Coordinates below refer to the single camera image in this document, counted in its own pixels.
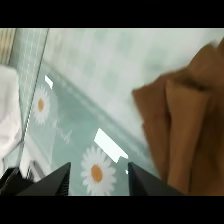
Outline white garment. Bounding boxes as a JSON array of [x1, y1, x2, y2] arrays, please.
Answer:
[[0, 64, 23, 158]]

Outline brown shirt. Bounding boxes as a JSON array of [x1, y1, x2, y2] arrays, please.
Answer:
[[131, 36, 224, 197]]

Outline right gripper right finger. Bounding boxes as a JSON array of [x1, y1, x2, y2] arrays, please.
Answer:
[[127, 161, 185, 197]]

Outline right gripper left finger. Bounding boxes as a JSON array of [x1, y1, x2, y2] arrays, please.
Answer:
[[16, 161, 72, 197]]

